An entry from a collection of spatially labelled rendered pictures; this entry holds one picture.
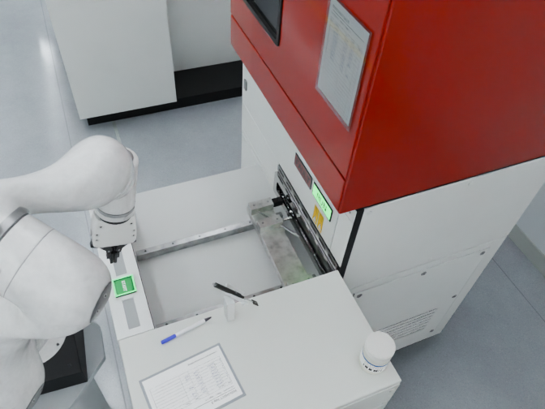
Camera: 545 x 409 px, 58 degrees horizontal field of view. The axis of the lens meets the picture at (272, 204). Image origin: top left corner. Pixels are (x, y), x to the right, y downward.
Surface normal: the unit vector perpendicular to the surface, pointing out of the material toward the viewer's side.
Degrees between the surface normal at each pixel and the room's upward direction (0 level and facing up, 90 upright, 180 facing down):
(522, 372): 0
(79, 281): 41
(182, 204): 0
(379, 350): 0
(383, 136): 90
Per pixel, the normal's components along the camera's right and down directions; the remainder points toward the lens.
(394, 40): 0.37, 0.71
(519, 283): 0.06, -0.66
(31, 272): 0.26, -0.02
